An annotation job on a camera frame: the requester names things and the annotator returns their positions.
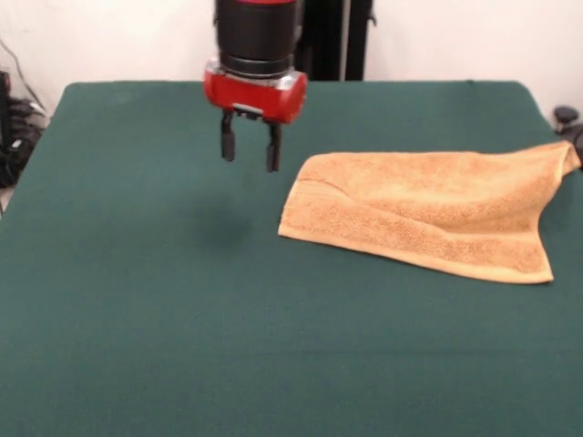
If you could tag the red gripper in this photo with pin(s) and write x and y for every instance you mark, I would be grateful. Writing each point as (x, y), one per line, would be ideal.
(255, 98)

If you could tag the tan terry towel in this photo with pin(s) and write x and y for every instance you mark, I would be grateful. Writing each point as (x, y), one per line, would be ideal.
(410, 205)

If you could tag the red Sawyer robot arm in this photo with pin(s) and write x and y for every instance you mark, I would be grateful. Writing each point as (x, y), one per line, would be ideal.
(257, 32)

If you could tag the black upright stand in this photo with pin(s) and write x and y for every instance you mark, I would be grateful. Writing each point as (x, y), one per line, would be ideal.
(337, 45)

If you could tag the dark green table cloth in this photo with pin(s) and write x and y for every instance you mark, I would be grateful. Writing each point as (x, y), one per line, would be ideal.
(182, 318)

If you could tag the black box device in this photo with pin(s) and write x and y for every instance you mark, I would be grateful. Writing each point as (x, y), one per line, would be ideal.
(3, 104)

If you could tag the black round floor object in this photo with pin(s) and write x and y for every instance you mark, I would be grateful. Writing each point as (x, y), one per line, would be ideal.
(567, 120)

